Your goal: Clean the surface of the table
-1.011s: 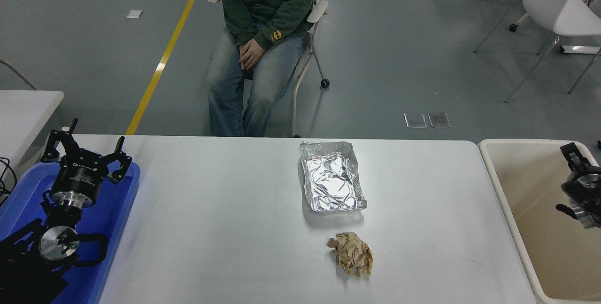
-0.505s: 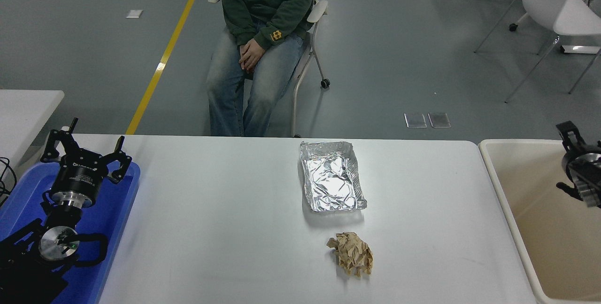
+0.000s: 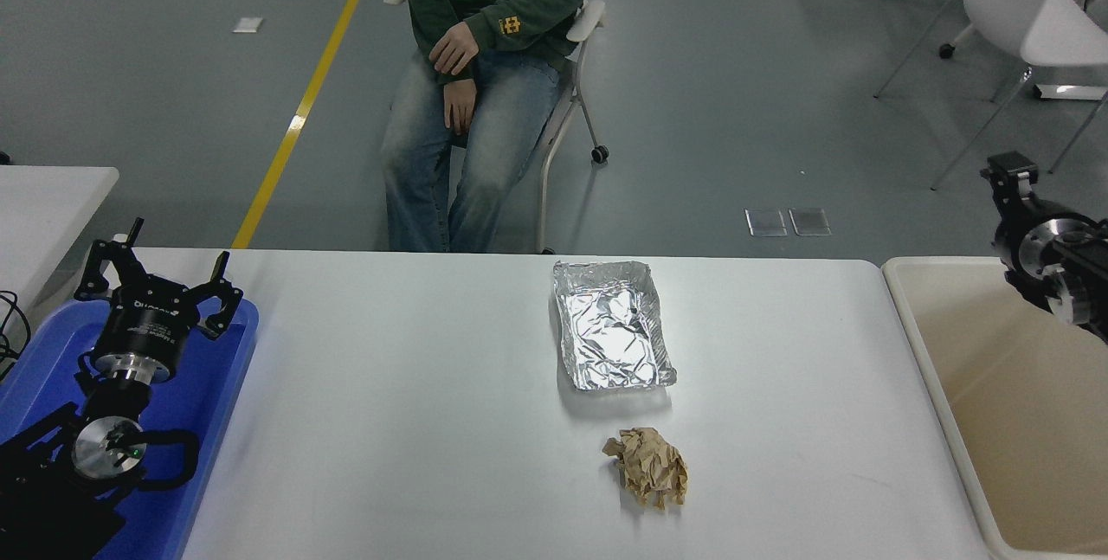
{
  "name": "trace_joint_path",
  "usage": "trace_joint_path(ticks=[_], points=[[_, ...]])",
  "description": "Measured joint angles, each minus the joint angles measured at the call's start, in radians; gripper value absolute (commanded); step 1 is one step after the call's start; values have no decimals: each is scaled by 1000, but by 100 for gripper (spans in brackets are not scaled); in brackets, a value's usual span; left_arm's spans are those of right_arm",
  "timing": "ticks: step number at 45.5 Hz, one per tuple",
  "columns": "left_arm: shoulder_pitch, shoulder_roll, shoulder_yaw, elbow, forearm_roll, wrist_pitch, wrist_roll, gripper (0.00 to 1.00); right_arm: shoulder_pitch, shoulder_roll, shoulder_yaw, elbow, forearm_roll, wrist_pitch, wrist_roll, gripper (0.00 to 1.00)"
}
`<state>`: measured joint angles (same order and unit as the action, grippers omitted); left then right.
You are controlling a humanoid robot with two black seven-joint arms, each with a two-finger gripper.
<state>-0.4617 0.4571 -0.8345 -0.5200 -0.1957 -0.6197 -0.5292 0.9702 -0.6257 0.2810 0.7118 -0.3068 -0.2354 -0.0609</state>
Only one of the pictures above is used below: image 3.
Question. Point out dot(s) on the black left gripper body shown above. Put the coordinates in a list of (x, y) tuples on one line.
[(147, 331)]

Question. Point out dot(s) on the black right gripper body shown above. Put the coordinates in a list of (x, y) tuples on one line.
[(1011, 240)]

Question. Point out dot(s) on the silver foil tray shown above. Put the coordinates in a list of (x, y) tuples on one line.
[(615, 326)]

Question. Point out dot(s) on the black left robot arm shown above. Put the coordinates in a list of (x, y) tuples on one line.
[(52, 508)]

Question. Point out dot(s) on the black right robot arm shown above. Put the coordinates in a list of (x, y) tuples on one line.
[(1082, 283)]

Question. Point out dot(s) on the person's right hand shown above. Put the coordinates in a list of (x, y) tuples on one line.
[(460, 106)]

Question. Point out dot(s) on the person's left hand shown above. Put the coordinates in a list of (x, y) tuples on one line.
[(454, 49)]

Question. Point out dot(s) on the white side table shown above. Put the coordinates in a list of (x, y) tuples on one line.
[(43, 214)]

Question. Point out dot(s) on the blue plastic tray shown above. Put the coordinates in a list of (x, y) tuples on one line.
[(216, 387)]

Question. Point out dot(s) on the white table foot bar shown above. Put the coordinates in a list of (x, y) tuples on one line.
[(1069, 92)]

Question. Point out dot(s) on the large pale plastic bin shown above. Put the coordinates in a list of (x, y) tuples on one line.
[(1021, 421)]

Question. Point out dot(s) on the clear floor plate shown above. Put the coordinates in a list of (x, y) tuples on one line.
[(766, 222), (809, 221)]

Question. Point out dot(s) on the white floor label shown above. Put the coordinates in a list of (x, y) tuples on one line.
[(248, 25)]

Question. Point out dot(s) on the person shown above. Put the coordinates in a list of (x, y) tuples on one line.
[(485, 153)]

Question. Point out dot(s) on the crumpled tan paper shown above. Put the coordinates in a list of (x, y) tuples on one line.
[(649, 469)]

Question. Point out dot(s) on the grey chair with casters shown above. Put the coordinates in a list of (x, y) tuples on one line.
[(584, 22)]

